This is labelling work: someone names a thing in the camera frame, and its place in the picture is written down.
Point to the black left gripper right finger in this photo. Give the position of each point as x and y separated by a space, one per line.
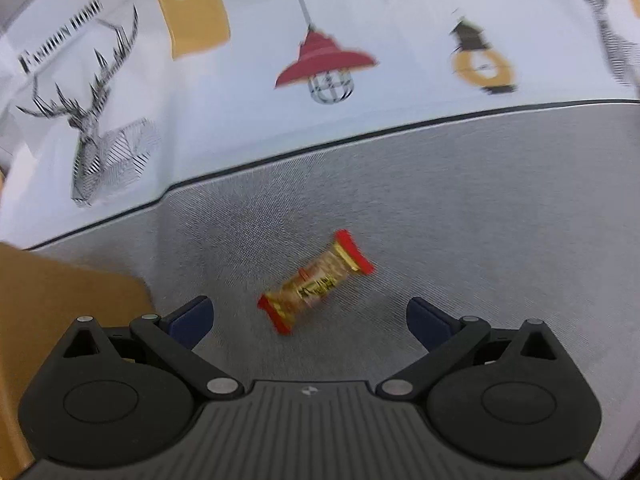
504 397

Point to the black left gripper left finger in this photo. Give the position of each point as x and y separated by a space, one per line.
112 396

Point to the printed sofa cover cloth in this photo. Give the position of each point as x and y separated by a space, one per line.
484 155

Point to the small red orange candy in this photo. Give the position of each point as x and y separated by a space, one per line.
286 304

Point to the brown cardboard box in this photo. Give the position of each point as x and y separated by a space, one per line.
40 297

